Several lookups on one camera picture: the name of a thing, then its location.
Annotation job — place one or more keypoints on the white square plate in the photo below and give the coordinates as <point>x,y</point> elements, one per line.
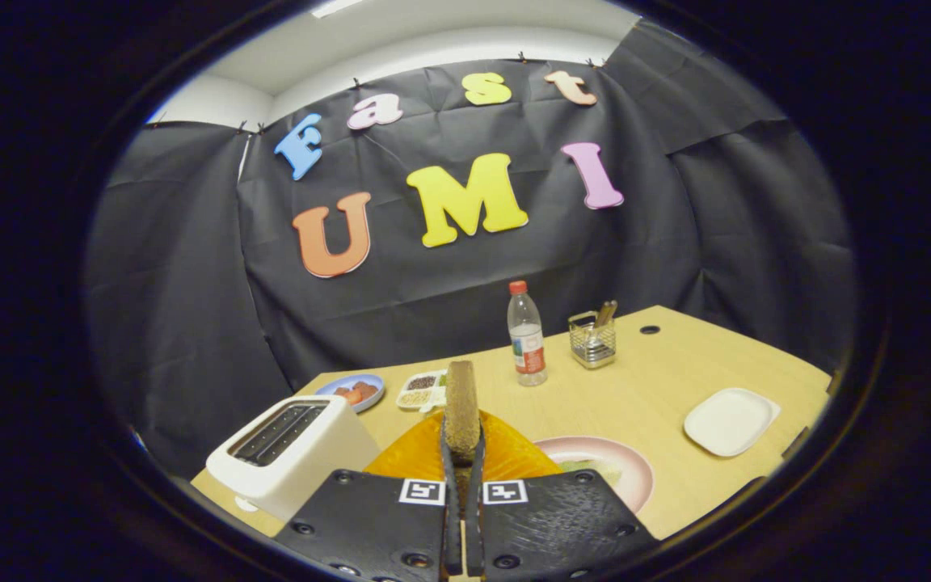
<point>728,422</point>

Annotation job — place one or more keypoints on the white toaster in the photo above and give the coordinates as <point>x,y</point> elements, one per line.
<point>312,461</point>

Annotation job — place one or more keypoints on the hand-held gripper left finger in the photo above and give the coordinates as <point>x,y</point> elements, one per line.
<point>368,525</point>

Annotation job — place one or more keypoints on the brown bread slice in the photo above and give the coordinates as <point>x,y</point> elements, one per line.
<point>461,404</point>

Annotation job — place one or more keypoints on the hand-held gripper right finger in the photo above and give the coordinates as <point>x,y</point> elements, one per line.
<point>554,525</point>

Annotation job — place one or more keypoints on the red tomato slices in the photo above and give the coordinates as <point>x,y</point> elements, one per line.
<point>356,392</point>

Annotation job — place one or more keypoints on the white compartment dish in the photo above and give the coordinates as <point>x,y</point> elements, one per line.
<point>421,390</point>

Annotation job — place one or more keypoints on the pink round plate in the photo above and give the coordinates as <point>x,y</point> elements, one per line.
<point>635,477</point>

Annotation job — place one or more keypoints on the brown wooden sticks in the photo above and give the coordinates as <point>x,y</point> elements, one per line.
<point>605,314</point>

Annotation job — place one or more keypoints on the blue plate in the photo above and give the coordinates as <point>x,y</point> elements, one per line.
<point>328,386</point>

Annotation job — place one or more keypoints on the clear bottle with red cap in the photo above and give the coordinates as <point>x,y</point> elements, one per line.
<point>527,339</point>

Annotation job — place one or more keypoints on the green lettuce leaf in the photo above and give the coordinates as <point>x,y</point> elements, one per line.
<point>591,469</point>

